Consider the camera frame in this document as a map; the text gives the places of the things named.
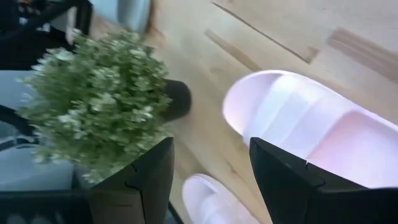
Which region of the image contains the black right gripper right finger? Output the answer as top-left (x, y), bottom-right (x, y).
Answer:
top-left (249, 136), bottom-right (398, 224)

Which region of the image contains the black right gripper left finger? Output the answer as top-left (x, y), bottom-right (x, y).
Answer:
top-left (89, 136), bottom-right (175, 224)

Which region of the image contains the pink rubber slide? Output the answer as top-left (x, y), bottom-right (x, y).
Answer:
top-left (181, 173), bottom-right (261, 224)
top-left (221, 69), bottom-right (398, 189)

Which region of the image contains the green plant in black pot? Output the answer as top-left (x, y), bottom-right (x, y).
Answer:
top-left (16, 28), bottom-right (193, 185)

